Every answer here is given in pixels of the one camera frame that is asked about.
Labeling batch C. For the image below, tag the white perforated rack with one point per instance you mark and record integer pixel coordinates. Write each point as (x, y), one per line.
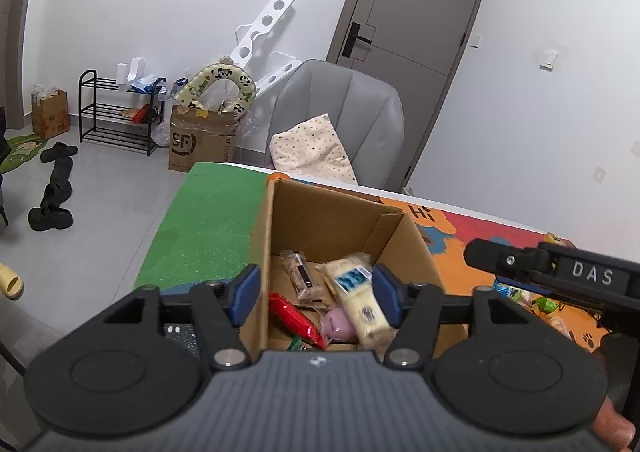
(254, 47)

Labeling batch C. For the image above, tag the colourful cat table mat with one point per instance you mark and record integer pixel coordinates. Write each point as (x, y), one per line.
(225, 217)

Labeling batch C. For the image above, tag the purple snack packet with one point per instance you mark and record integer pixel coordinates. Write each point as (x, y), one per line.
(336, 328)

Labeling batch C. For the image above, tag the small brown paper bag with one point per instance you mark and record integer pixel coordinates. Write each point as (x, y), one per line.
(50, 113)

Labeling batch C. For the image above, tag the green seaweed snack packet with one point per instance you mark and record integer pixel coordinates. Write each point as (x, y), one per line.
(299, 345)

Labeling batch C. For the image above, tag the brown cardboard box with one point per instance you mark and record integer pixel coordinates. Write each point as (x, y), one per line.
(326, 225)

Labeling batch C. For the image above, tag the black wire shoe rack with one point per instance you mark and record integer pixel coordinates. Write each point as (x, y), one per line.
(117, 115)

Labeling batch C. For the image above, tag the white Runfu cake package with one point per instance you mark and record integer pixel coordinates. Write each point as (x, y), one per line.
(349, 280)

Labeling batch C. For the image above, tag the dark cookie packet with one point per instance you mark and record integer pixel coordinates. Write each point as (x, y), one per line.
(307, 288)

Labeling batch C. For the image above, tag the blue snack packet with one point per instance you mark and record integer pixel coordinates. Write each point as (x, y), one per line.
(511, 292)

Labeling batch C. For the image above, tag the panda print toilet seat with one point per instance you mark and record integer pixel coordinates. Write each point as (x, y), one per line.
(222, 87)

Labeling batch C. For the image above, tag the dotted cream cushion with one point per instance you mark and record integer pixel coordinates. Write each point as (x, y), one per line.
(312, 149)

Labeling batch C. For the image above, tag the red striped snack packet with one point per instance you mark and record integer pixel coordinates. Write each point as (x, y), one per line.
(294, 321)

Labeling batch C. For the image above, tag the grey door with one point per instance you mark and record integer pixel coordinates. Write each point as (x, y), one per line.
(414, 45)

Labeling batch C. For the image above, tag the yellow slipper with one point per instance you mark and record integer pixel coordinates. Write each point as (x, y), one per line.
(11, 285)

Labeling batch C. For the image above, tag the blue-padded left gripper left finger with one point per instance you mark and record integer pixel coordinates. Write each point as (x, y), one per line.
(219, 310)

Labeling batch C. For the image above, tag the green floor rug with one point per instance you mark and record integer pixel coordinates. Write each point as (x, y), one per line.
(22, 150)

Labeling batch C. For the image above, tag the grey upholstered chair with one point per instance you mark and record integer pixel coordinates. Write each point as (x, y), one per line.
(365, 112)

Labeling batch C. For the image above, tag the person's right hand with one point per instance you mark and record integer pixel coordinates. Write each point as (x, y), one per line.
(612, 428)

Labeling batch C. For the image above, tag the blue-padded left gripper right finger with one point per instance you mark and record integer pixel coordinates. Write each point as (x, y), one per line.
(414, 310)

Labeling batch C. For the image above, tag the SF cardboard shipping box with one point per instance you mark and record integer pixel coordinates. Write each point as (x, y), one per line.
(200, 136)

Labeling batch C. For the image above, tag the green candy wrapper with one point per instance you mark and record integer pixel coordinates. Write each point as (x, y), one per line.
(545, 305)

